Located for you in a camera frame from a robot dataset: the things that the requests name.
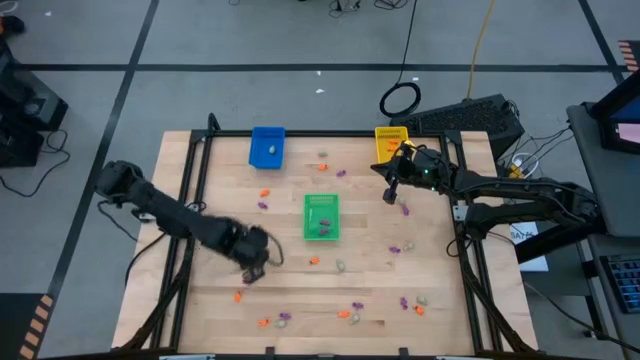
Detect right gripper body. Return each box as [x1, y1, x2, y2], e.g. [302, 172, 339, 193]
[383, 141, 454, 204]

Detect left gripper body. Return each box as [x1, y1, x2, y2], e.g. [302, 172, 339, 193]
[219, 222, 272, 274]

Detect yellow plastic basket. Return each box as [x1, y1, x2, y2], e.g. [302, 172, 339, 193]
[374, 125, 410, 165]

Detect green plastic basket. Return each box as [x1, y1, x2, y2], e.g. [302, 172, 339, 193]
[302, 193, 342, 242]

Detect blue plastic basket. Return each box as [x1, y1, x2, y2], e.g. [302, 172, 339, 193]
[248, 125, 287, 171]

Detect yellow power plug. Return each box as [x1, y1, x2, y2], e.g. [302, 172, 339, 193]
[507, 152, 541, 180]

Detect white paper sheet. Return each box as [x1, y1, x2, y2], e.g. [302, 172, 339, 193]
[509, 222, 550, 273]

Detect black desk support beam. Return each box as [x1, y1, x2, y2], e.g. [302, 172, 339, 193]
[514, 207, 606, 265]

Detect grey desk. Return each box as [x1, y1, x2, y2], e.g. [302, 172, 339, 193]
[566, 102, 640, 239]

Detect black monitor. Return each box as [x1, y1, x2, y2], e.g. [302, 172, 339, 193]
[591, 69, 640, 155]

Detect black mat orange stripes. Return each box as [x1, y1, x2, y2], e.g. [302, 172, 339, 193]
[617, 39, 640, 74]
[0, 293, 55, 360]

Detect black keyboard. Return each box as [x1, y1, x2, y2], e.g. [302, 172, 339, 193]
[599, 253, 640, 315]

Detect black floor equipment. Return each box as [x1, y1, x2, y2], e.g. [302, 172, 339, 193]
[0, 42, 70, 169]

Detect black orange object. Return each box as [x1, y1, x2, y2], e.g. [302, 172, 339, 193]
[0, 14, 26, 35]

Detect black hanging cable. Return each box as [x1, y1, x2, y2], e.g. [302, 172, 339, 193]
[378, 0, 423, 119]

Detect yellow hanging cable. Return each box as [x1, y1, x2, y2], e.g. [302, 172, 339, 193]
[465, 0, 497, 100]

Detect black cable bundle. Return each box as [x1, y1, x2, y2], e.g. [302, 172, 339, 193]
[327, 0, 416, 12]

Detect black floor cable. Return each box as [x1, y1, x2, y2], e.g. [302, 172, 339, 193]
[522, 279, 640, 354]
[0, 129, 71, 199]

